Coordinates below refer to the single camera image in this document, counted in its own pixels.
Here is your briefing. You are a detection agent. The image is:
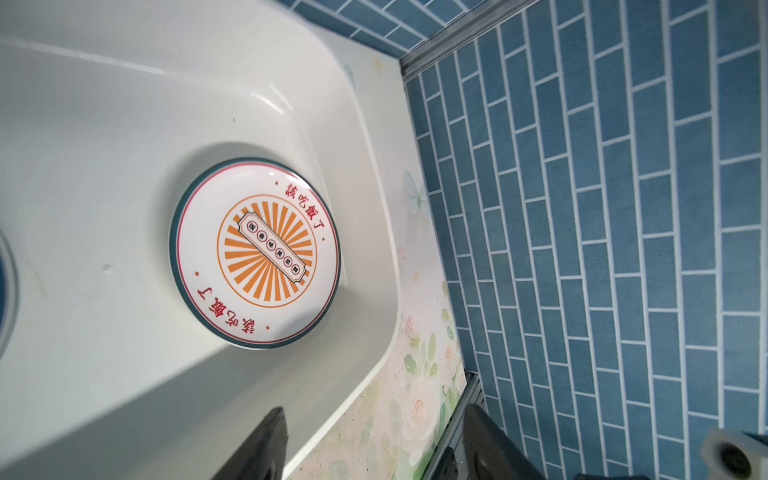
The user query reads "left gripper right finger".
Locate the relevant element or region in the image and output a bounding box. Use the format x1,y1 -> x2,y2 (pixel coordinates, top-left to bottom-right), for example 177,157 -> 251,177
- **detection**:
463,404 -> 543,480

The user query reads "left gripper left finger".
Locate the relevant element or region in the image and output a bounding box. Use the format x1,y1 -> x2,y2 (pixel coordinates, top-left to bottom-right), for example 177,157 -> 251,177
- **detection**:
213,407 -> 288,480

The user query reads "orange sunburst plate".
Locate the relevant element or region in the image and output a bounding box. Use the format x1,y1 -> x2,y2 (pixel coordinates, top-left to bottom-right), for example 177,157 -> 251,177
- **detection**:
169,158 -> 342,350
1,233 -> 20,356

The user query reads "white plastic bin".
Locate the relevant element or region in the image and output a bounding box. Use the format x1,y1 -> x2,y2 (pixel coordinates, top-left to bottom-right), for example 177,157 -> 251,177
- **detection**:
1,1 -> 399,479

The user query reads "aluminium mounting rail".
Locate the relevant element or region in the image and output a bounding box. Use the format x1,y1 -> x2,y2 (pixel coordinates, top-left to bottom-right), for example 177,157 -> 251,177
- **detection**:
421,372 -> 487,479

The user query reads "right aluminium corner post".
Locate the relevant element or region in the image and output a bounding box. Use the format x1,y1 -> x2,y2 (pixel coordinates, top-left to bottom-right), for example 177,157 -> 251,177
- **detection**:
400,0 -> 537,81

